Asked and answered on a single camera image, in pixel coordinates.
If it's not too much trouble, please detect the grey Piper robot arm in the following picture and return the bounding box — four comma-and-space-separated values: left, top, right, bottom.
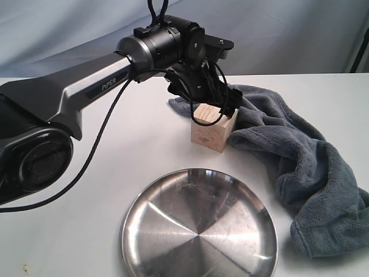
1, 16, 242, 212

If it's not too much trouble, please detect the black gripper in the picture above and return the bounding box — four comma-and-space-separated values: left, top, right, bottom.
166, 62, 243, 118

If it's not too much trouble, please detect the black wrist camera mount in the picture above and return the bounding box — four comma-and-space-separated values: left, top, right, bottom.
205, 35, 234, 62

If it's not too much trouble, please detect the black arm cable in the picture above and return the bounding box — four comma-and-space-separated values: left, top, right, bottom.
0, 0, 228, 214

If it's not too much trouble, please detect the grey-blue fleece towel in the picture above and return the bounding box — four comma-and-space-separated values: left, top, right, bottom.
168, 83, 369, 259

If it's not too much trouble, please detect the light wooden cube block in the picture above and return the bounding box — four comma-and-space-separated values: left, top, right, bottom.
190, 104, 238, 153

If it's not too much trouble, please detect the round stainless steel plate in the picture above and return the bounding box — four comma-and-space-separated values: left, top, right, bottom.
120, 168, 278, 276

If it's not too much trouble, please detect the grey backdrop cloth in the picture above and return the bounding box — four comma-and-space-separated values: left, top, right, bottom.
1, 1, 368, 77

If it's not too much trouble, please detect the black stand pole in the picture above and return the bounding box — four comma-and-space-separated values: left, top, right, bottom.
347, 22, 368, 73

